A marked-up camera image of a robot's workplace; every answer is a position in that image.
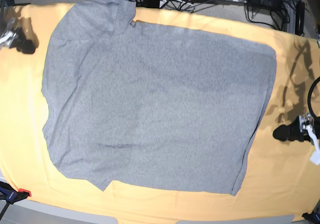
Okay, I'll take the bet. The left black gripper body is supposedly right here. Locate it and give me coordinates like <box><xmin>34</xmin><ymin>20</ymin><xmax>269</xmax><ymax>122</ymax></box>
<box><xmin>298</xmin><ymin>113</ymin><xmax>318</xmax><ymax>144</ymax></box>

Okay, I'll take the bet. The black power adapter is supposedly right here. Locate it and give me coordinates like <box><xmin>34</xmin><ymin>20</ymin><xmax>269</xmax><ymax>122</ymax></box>
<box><xmin>247</xmin><ymin>0</ymin><xmax>283</xmax><ymax>11</ymax></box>

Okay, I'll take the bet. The blue red table clamp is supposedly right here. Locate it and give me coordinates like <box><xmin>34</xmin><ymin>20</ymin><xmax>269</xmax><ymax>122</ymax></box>
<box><xmin>0</xmin><ymin>181</ymin><xmax>32</xmax><ymax>205</ymax></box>

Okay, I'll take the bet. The yellow table cloth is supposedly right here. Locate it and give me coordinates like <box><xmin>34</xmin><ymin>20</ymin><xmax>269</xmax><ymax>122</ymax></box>
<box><xmin>0</xmin><ymin>3</ymin><xmax>320</xmax><ymax>224</ymax></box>

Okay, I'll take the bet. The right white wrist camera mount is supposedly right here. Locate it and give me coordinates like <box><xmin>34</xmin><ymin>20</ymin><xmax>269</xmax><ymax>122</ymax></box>
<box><xmin>0</xmin><ymin>18</ymin><xmax>16</xmax><ymax>49</ymax></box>

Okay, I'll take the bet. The black clamp right corner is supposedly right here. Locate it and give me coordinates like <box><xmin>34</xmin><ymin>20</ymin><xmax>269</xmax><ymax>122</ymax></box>
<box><xmin>302</xmin><ymin>212</ymin><xmax>320</xmax><ymax>224</ymax></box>

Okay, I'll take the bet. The grey t-shirt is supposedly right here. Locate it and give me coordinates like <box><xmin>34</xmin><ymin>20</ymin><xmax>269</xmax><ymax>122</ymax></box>
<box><xmin>42</xmin><ymin>0</ymin><xmax>277</xmax><ymax>195</ymax></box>

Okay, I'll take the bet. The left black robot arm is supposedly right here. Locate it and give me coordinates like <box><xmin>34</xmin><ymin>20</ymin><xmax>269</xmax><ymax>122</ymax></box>
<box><xmin>272</xmin><ymin>78</ymin><xmax>320</xmax><ymax>146</ymax></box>

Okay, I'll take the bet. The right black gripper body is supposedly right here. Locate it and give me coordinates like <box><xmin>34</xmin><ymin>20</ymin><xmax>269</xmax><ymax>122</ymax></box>
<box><xmin>0</xmin><ymin>30</ymin><xmax>19</xmax><ymax>49</ymax></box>

